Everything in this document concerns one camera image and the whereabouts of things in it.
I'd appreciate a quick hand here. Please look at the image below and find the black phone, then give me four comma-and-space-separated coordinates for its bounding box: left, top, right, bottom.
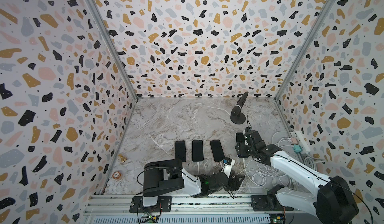
192, 140, 204, 162
210, 140, 225, 163
235, 133, 249, 158
174, 141, 187, 163

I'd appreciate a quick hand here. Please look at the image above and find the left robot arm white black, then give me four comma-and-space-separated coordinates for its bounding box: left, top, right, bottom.
138, 158, 245, 208

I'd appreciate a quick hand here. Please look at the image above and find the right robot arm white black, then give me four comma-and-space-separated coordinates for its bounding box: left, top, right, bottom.
235, 127, 359, 224

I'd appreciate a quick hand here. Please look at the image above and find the black microphone on stand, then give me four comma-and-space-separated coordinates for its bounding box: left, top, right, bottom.
230, 92, 249, 125

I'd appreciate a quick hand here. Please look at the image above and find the teal charger plug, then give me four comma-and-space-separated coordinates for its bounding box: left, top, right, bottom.
293, 145, 303, 153

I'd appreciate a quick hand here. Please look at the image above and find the white power strip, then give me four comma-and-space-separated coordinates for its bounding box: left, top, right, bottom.
292, 131, 311, 154

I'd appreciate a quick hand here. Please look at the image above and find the small gold figurine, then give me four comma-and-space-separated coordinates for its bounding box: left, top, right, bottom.
118, 154, 127, 163

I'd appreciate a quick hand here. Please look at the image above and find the round copper tape roll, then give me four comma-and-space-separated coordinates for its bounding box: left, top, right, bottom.
112, 171, 122, 180

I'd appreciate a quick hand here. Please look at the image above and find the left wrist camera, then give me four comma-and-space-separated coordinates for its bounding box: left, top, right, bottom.
222, 157, 236, 178

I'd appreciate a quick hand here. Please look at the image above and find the grey power strip cord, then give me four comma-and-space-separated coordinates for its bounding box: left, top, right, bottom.
302, 151, 326, 177

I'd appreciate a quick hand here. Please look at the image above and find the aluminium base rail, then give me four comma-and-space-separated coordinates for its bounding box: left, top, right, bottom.
84, 194, 320, 224

